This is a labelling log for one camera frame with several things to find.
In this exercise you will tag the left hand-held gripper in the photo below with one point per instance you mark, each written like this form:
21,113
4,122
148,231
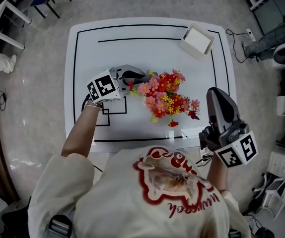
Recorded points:
102,85

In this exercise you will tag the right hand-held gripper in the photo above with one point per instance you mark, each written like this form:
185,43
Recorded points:
236,150

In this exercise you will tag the grey knitted cloth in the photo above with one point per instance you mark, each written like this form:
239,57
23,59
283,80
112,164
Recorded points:
148,77

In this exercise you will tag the flower bouquet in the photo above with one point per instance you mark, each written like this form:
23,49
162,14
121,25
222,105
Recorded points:
162,95

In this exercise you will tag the person's right forearm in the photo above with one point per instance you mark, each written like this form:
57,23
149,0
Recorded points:
217,177

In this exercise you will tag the person's left forearm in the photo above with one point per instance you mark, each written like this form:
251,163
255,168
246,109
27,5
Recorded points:
83,130

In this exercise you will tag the white rectangular box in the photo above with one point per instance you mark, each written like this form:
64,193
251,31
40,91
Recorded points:
197,40

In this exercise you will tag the white power strip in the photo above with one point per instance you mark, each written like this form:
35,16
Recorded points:
251,35

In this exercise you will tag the white swivel chair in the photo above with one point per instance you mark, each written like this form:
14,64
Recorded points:
274,195

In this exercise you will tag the grey refrigerator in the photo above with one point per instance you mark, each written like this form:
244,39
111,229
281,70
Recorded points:
281,16

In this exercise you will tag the person's white printed shirt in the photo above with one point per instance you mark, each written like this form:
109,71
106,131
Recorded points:
112,202

